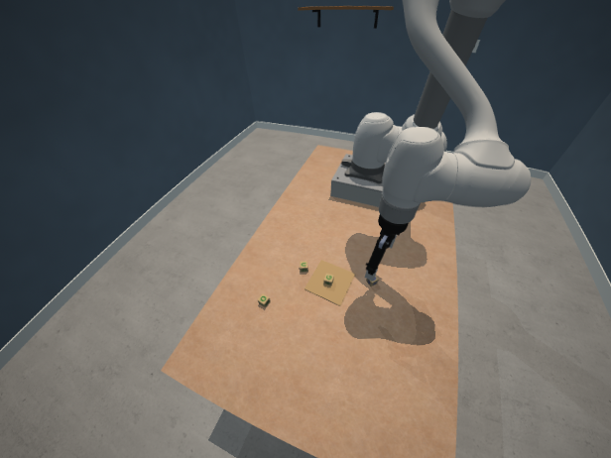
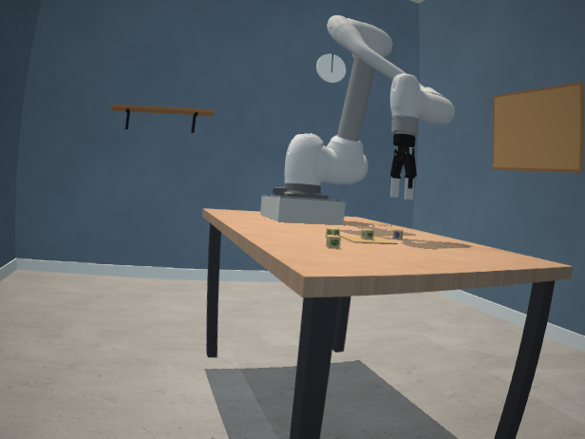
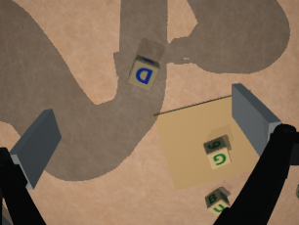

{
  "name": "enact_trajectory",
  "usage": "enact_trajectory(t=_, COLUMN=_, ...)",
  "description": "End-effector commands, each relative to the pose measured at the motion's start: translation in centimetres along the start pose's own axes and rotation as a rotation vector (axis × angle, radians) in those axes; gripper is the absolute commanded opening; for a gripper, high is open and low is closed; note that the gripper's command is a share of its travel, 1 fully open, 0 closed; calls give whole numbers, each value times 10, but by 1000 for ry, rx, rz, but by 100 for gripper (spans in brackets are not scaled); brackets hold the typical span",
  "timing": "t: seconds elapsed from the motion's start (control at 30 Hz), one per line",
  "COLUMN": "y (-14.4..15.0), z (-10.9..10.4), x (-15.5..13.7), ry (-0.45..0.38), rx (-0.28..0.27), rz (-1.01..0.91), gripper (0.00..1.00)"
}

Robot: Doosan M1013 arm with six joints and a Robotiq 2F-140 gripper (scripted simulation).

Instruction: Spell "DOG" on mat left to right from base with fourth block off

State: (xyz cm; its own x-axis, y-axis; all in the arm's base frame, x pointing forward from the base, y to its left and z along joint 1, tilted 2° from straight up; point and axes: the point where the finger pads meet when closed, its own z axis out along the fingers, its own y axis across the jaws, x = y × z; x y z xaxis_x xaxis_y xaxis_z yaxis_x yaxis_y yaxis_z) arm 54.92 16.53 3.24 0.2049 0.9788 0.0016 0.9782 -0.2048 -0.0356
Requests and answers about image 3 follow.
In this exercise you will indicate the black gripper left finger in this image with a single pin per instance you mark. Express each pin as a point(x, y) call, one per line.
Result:
point(23, 165)

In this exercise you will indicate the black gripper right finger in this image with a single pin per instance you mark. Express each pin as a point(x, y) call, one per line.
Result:
point(257, 199)

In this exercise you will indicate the tan flat mat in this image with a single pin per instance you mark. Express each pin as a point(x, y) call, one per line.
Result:
point(183, 132)

